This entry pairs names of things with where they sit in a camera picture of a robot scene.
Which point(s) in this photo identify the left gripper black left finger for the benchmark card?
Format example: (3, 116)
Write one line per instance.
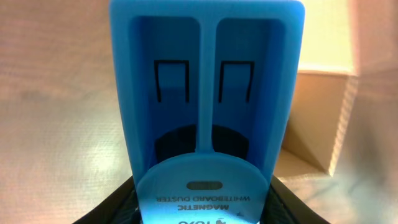
(120, 207)

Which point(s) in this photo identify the brown cardboard box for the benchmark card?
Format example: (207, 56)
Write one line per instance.
(62, 145)

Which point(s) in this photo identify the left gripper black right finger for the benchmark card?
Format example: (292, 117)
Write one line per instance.
(284, 207)

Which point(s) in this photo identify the blue magnetic whiteboard duster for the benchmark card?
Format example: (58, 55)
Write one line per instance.
(205, 90)

